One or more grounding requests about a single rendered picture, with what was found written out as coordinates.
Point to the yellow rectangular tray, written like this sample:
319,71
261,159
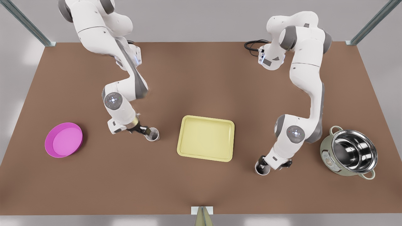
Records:
205,138

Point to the silver frame post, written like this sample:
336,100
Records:
372,22
26,23
202,216

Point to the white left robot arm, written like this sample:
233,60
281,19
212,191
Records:
306,62

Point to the pink round bowl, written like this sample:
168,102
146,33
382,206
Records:
63,140

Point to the white IKEA cup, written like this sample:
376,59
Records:
262,170
153,135

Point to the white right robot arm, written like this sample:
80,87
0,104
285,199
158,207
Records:
97,34

